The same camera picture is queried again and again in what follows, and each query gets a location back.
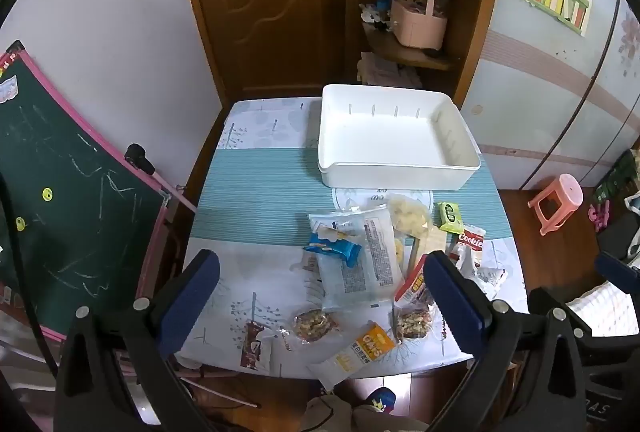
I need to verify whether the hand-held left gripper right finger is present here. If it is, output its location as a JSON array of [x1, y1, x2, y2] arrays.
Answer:
[[422, 251, 595, 432]]

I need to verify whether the pink basket with handle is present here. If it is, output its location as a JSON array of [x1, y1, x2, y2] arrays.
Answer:
[[390, 0, 448, 50]]

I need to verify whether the nut bar in clear wrapper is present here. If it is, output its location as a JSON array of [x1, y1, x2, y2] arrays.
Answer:
[[392, 304, 446, 345], [280, 307, 341, 350]]

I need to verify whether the folded pale cloth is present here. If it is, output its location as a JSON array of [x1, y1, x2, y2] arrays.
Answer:
[[356, 52, 423, 88]]

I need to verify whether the green patterned item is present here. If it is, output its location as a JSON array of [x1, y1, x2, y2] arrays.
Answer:
[[592, 149, 638, 203]]

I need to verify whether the yellow chips packet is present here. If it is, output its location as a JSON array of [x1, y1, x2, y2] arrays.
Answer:
[[389, 194, 433, 238]]

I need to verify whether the orange and white snack packet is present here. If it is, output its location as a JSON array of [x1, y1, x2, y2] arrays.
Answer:
[[306, 322, 398, 390]]

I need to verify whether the large clear labelled snack packet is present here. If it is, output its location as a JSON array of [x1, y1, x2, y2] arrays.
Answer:
[[317, 206, 406, 310]]

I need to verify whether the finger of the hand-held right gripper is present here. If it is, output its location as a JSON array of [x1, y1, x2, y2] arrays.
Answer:
[[594, 252, 640, 287], [529, 287, 596, 339]]

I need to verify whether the pink toy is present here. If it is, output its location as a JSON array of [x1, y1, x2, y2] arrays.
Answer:
[[587, 202, 613, 230]]

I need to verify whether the small plush toy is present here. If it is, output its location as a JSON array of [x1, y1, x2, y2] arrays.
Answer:
[[360, 3, 391, 30]]

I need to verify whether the wooden door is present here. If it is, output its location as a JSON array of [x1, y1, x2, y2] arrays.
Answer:
[[175, 0, 361, 100]]

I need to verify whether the wooden corner shelf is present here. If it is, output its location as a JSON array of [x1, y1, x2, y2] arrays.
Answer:
[[350, 0, 506, 98]]

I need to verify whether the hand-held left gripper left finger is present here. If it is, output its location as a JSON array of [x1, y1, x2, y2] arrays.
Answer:
[[52, 249, 222, 432]]

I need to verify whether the blue and red shoe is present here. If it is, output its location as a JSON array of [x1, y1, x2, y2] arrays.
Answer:
[[360, 387, 398, 414]]

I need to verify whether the person's leg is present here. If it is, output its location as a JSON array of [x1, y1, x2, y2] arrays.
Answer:
[[302, 394, 431, 432]]

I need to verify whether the green chalkboard with pink frame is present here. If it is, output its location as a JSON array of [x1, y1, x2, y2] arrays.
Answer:
[[0, 39, 173, 343]]

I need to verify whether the red orange snack packet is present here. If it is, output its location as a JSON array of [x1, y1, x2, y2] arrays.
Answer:
[[394, 254, 431, 308]]

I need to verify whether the white plastic bin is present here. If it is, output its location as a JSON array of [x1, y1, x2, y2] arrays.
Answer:
[[317, 83, 482, 191]]

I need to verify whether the dark red snack packet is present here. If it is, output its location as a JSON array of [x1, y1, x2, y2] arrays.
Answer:
[[241, 319, 276, 372]]

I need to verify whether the floral sliding wardrobe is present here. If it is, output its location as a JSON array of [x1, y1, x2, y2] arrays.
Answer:
[[460, 0, 640, 193]]

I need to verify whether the clear crumpled snack packet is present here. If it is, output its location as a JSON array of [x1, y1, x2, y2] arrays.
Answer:
[[457, 252, 508, 300]]

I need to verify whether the black clamp knob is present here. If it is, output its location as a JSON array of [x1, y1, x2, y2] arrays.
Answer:
[[124, 143, 156, 175]]

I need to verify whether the red and white snack packet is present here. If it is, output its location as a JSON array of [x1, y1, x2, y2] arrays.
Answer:
[[447, 224, 487, 263]]

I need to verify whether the green snack packet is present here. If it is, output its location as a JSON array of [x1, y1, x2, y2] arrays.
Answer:
[[437, 202, 465, 234]]

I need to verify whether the floral tablecloth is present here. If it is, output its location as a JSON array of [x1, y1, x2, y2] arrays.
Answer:
[[177, 97, 528, 383]]

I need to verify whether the beige snack packet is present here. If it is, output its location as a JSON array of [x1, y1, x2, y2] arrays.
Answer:
[[407, 232, 447, 273]]

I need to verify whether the white patterned bedding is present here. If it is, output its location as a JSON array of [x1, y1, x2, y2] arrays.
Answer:
[[565, 281, 640, 339]]

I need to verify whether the pink plastic stool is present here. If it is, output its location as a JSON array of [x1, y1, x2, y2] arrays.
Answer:
[[527, 173, 585, 238]]

